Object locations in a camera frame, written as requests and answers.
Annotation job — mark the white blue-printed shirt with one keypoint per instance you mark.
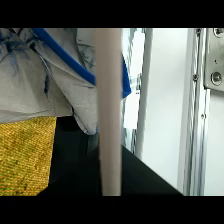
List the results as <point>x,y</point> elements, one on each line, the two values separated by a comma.
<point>26,93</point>

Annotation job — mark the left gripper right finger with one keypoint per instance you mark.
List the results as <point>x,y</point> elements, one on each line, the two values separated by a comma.
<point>140,180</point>

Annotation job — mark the blue clothes hanger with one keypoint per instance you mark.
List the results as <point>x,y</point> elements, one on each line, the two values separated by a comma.
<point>71,63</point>

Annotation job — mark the beige rod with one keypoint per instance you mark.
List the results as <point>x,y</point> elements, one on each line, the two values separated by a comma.
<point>109,116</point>

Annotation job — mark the silver frame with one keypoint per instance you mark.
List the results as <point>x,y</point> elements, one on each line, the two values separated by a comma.
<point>196,133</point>

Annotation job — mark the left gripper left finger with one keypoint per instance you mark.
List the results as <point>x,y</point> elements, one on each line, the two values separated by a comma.
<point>80,180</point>

